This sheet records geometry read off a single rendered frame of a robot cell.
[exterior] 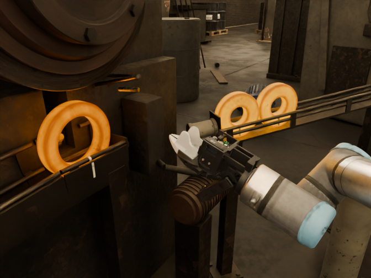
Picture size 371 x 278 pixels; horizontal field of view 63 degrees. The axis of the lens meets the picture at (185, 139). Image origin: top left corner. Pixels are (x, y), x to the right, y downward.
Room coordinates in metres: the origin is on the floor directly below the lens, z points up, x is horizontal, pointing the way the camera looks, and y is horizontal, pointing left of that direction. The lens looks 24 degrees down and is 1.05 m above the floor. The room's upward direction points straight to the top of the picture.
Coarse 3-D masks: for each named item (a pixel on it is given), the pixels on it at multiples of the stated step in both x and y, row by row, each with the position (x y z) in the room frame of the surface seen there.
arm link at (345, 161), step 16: (336, 160) 0.57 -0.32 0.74; (352, 160) 0.54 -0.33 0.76; (368, 160) 0.52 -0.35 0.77; (320, 176) 0.57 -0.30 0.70; (336, 176) 0.54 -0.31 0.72; (352, 176) 0.49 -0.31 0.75; (368, 176) 0.45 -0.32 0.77; (336, 192) 0.55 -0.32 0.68; (352, 192) 0.48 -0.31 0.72; (368, 192) 0.43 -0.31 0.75
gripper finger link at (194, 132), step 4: (192, 128) 0.65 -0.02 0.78; (196, 128) 0.64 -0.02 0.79; (188, 132) 0.65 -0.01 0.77; (192, 132) 0.65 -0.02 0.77; (196, 132) 0.64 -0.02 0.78; (176, 136) 0.66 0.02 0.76; (192, 136) 0.64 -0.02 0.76; (196, 136) 0.64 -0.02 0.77; (192, 140) 0.64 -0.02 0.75; (196, 140) 0.64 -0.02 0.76; (200, 140) 0.63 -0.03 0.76; (192, 144) 0.64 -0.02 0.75; (196, 144) 0.64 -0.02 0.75; (200, 144) 0.63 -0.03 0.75
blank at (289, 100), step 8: (264, 88) 1.00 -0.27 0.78; (272, 88) 0.98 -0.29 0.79; (280, 88) 0.99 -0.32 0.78; (288, 88) 1.00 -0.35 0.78; (264, 96) 0.97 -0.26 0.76; (272, 96) 0.98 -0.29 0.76; (280, 96) 1.00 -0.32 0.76; (288, 96) 1.01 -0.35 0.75; (296, 96) 1.02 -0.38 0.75; (264, 104) 0.97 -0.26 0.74; (288, 104) 1.01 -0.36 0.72; (296, 104) 1.02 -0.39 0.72; (264, 112) 0.98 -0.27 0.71; (280, 112) 1.01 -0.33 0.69; (272, 120) 0.99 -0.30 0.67
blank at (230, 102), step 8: (232, 96) 0.93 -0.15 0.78; (240, 96) 0.94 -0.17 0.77; (248, 96) 0.95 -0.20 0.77; (224, 104) 0.92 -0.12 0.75; (232, 104) 0.93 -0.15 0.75; (240, 104) 0.94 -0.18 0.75; (248, 104) 0.95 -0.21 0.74; (256, 104) 0.96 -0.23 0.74; (216, 112) 0.93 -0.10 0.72; (224, 112) 0.92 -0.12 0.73; (248, 112) 0.95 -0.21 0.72; (256, 112) 0.96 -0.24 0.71; (224, 120) 0.92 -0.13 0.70; (240, 120) 0.97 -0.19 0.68; (248, 120) 0.95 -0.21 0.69; (224, 128) 0.92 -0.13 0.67; (240, 128) 0.94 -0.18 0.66; (240, 136) 0.95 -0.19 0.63
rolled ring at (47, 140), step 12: (60, 108) 0.63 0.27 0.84; (72, 108) 0.64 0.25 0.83; (84, 108) 0.67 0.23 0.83; (96, 108) 0.69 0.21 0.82; (48, 120) 0.60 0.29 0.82; (60, 120) 0.61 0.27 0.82; (96, 120) 0.69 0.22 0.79; (48, 132) 0.59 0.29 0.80; (60, 132) 0.61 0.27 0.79; (96, 132) 0.71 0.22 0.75; (108, 132) 0.72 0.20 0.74; (48, 144) 0.58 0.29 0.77; (96, 144) 0.70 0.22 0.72; (108, 144) 0.71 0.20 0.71; (48, 156) 0.58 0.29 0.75; (60, 156) 0.60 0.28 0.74; (84, 156) 0.68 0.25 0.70; (48, 168) 0.59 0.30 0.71; (60, 168) 0.59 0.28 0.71
